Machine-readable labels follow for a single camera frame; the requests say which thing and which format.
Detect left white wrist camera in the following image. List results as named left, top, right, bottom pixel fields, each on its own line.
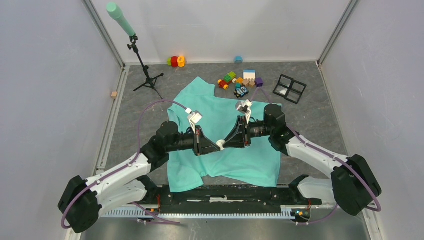
left=185, top=108, right=203, bottom=132

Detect blue round toy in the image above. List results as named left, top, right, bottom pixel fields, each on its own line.
left=234, top=55, right=244, bottom=64

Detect black display case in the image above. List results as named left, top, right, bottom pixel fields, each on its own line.
left=272, top=74, right=295, bottom=98
left=285, top=80, right=307, bottom=105

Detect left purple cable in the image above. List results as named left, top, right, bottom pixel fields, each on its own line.
left=60, top=99, right=191, bottom=230

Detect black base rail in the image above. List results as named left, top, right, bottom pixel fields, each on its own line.
left=139, top=184, right=322, bottom=214

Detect red orange green toy rings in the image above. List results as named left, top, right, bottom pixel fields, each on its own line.
left=166, top=55, right=186, bottom=68

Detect small wooden cube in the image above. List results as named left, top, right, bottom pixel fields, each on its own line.
left=110, top=91, right=118, bottom=100

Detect black tripod stand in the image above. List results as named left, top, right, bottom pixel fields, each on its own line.
left=127, top=34, right=164, bottom=100

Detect colourful toy brick train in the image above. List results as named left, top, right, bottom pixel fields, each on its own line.
left=217, top=71, right=244, bottom=90

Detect green microphone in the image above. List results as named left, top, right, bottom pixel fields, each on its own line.
left=106, top=2, right=136, bottom=38

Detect teal t-shirt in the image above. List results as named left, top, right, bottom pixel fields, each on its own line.
left=166, top=76, right=283, bottom=194

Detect white cable duct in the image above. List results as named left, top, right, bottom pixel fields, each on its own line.
left=102, top=205, right=295, bottom=220

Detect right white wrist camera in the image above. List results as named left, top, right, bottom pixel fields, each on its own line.
left=235, top=99, right=253, bottom=123

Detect blue white block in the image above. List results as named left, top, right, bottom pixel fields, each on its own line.
left=243, top=69, right=256, bottom=81

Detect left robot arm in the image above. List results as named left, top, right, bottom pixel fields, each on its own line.
left=58, top=121, right=223, bottom=233

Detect yellow landscape brooch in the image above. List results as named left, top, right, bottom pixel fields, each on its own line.
left=216, top=139, right=226, bottom=151

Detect small tan wooden blocks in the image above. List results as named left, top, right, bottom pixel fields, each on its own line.
left=242, top=78, right=256, bottom=88

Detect black owl toy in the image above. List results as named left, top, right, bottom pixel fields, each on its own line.
left=233, top=85, right=249, bottom=98

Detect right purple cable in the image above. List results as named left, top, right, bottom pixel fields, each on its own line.
left=249, top=86, right=382, bottom=227

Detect purple cable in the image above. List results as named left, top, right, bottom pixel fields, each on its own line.
left=60, top=99, right=191, bottom=230
left=249, top=86, right=382, bottom=227

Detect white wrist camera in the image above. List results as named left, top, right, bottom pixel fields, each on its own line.
left=235, top=99, right=253, bottom=123
left=185, top=108, right=203, bottom=132

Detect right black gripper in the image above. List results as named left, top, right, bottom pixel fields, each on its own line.
left=222, top=116, right=274, bottom=149

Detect left black display case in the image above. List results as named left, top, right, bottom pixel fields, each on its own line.
left=272, top=74, right=295, bottom=98

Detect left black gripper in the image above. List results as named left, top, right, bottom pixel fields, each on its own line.
left=166, top=125, right=220, bottom=156

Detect purple cube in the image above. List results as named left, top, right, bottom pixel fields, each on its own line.
left=254, top=77, right=264, bottom=88

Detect right black display case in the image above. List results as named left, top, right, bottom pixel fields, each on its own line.
left=285, top=80, right=307, bottom=105

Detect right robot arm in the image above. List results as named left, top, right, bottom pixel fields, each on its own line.
left=217, top=101, right=382, bottom=216

